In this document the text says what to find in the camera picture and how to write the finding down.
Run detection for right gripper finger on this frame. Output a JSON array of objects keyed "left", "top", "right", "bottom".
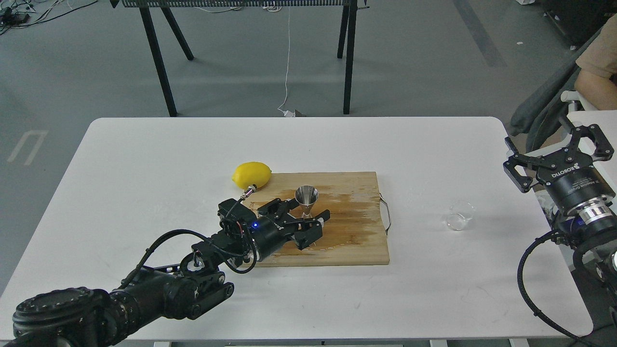
[
  {"left": 559, "top": 116, "right": 615, "bottom": 161},
  {"left": 503, "top": 137, "right": 550, "bottom": 193}
]

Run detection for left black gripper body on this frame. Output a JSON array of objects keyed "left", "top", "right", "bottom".
[{"left": 218, "top": 199, "right": 290, "bottom": 262}]

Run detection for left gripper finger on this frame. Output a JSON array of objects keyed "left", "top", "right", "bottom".
[
  {"left": 282, "top": 209, "right": 331, "bottom": 250},
  {"left": 257, "top": 198, "right": 299, "bottom": 219}
]

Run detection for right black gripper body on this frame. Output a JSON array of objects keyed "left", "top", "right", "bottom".
[{"left": 537, "top": 154, "right": 616, "bottom": 216}]

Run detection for steel double jigger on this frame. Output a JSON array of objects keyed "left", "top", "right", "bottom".
[{"left": 295, "top": 185, "right": 318, "bottom": 219}]

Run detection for clear glass measuring cup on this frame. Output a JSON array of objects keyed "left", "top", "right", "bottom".
[{"left": 443, "top": 200, "right": 476, "bottom": 231}]

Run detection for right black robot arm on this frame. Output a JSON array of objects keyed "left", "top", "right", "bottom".
[{"left": 503, "top": 116, "right": 617, "bottom": 347}]

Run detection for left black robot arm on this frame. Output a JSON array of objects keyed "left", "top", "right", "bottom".
[{"left": 7, "top": 199, "right": 330, "bottom": 347}]

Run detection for yellow lemon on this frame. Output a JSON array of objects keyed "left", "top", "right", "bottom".
[{"left": 231, "top": 161, "right": 272, "bottom": 189}]

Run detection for wooden cutting board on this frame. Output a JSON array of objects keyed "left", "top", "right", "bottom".
[{"left": 244, "top": 172, "right": 390, "bottom": 267}]

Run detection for white office chair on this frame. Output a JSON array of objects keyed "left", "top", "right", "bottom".
[{"left": 510, "top": 39, "right": 593, "bottom": 152}]

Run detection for person in beige shirt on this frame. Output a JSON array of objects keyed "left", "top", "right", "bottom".
[{"left": 575, "top": 15, "right": 617, "bottom": 111}]

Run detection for black metal table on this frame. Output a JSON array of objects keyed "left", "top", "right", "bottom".
[{"left": 109, "top": 0, "right": 369, "bottom": 117}]

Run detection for white hanging cable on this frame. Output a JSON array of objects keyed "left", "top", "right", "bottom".
[{"left": 277, "top": 6, "right": 295, "bottom": 118}]

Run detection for cables on floor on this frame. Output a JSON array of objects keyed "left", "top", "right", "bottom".
[{"left": 0, "top": 0, "right": 99, "bottom": 34}]

